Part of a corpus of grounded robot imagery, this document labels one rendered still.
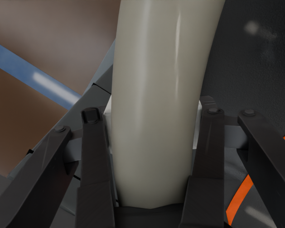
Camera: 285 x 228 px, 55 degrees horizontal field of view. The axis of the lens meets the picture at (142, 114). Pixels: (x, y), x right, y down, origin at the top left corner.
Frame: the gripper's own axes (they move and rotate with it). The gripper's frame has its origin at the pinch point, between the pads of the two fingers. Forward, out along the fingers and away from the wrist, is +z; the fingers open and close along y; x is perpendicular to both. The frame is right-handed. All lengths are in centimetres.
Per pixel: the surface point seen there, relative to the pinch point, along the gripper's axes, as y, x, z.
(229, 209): 27, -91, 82
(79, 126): -15.8, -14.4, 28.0
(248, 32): 33, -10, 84
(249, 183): 36, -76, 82
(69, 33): -34, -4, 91
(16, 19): -54, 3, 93
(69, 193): -13.6, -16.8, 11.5
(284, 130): 48, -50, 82
